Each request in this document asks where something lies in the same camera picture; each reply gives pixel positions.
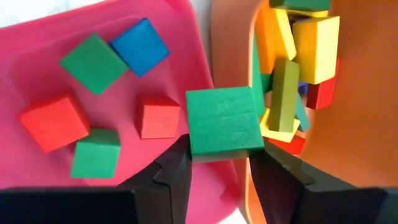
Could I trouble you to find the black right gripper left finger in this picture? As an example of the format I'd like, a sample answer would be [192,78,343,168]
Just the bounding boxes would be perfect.
[0,133,193,224]

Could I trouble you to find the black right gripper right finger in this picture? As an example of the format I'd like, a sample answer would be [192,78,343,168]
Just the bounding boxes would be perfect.
[249,141,390,224]

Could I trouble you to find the red long block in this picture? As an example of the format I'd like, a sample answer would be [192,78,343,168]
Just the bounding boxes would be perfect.
[266,133,307,156]
[305,58,340,111]

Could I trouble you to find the yellow long block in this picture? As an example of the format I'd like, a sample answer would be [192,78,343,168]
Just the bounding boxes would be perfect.
[285,8,330,18]
[292,15,341,85]
[259,108,301,144]

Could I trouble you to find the green cube block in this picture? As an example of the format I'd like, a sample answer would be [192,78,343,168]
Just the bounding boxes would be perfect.
[70,128,122,180]
[59,32,129,96]
[185,86,266,164]

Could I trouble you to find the red cube block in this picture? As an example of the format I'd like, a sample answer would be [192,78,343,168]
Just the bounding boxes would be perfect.
[17,92,91,154]
[136,94,182,140]

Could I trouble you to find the olive green long block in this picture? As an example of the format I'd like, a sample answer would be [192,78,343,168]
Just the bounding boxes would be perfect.
[267,58,300,133]

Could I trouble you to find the purple long block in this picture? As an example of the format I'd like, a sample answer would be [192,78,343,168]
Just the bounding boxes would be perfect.
[297,80,309,96]

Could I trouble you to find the blue cube block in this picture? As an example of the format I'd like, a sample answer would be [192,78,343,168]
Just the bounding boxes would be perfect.
[111,17,171,78]

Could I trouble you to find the orange-yellow long block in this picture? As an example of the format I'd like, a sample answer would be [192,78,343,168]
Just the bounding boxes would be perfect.
[256,5,297,75]

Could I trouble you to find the orange plastic basket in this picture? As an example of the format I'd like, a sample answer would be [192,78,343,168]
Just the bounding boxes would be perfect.
[210,0,398,224]

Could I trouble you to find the pink plastic bin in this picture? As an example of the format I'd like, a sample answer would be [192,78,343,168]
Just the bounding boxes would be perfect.
[0,0,242,224]

